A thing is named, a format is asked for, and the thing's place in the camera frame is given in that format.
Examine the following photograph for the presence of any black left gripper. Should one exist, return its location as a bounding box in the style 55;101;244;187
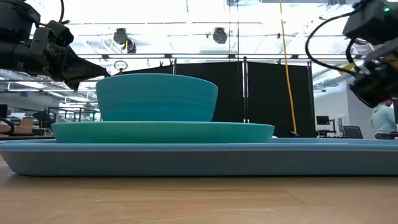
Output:
0;39;110;91

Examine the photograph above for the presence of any teal plastic bowl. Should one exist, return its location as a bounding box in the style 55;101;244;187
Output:
95;73;219;123

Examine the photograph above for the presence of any teal plastic plate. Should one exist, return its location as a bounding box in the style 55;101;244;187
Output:
51;121;275;144

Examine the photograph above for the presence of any blue plastic tray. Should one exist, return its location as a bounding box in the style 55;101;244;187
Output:
0;138;398;177

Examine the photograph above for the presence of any person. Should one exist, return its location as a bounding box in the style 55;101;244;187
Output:
369;98;398;140

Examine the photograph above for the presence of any black ceiling fixture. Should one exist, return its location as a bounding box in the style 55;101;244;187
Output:
113;27;129;45
213;27;228;44

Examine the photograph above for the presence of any grey office chair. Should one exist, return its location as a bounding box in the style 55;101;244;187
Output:
341;125;364;139

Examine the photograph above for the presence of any cardboard box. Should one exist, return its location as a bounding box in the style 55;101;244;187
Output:
14;117;34;134

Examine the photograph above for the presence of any black room divider panel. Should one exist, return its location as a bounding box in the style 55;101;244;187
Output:
121;61;317;138

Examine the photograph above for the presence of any yellow cable tag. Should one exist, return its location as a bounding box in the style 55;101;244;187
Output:
338;62;358;75

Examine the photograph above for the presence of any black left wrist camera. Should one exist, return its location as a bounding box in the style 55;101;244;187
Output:
29;20;75;57

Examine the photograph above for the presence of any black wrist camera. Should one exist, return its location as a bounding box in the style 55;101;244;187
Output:
343;0;398;46
29;20;75;57

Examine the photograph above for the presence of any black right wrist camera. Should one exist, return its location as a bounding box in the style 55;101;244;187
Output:
343;0;398;46

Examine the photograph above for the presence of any black camera cable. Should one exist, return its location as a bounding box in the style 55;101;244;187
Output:
58;0;71;26
305;9;361;78

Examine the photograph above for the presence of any yellow hanging cable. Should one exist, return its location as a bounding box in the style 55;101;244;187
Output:
279;0;298;134

